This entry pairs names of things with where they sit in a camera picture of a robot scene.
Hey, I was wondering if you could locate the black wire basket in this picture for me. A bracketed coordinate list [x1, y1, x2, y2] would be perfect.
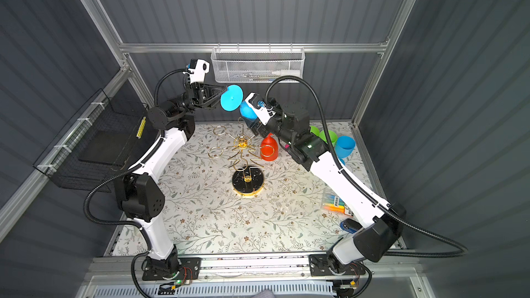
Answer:
[33, 90, 157, 190]

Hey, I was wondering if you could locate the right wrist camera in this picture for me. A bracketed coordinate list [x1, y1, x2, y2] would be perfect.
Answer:
[244, 92, 278, 128]

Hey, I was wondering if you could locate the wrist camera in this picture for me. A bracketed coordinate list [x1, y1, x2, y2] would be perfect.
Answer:
[186, 59, 210, 84]
[244, 92, 278, 128]

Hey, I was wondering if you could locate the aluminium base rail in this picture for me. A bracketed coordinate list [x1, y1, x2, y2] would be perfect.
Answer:
[77, 252, 434, 297]

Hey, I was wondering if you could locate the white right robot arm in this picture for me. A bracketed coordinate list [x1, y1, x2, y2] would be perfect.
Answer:
[255, 100, 403, 274]

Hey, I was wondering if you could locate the white wire mesh basket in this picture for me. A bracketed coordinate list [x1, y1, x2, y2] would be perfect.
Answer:
[211, 48, 306, 84]

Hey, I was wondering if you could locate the yellow marker pen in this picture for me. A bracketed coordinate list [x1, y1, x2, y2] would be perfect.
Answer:
[136, 117, 146, 139]

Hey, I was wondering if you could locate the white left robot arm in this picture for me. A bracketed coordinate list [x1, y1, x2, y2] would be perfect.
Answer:
[114, 83, 227, 278]

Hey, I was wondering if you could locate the green wine glass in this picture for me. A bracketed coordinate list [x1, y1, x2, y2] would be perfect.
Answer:
[310, 126, 320, 137]
[319, 130, 338, 146]

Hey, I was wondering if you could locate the gold wine glass rack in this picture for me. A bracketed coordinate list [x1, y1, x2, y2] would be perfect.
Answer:
[208, 117, 265, 198]

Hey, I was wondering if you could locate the right black corrugated cable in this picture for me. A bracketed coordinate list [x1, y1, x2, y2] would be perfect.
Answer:
[264, 75, 469, 258]

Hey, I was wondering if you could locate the red wine glass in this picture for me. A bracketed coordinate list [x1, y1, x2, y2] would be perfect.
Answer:
[259, 133, 279, 161]

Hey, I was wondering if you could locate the blue stapler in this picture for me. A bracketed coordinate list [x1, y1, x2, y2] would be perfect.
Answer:
[340, 219, 363, 234]

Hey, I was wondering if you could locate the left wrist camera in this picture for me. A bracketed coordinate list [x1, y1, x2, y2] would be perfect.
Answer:
[186, 59, 210, 84]

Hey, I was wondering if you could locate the floral table mat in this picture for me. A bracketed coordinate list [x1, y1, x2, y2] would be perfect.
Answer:
[111, 121, 386, 257]

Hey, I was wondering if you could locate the pack of coloured markers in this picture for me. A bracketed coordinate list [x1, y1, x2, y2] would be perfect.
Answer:
[322, 193, 353, 217]

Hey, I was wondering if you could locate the blue wine glass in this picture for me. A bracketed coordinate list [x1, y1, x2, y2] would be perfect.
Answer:
[335, 136, 356, 164]
[220, 85, 258, 120]

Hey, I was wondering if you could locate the white tube in basket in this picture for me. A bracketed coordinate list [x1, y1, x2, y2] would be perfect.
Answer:
[271, 70, 301, 78]

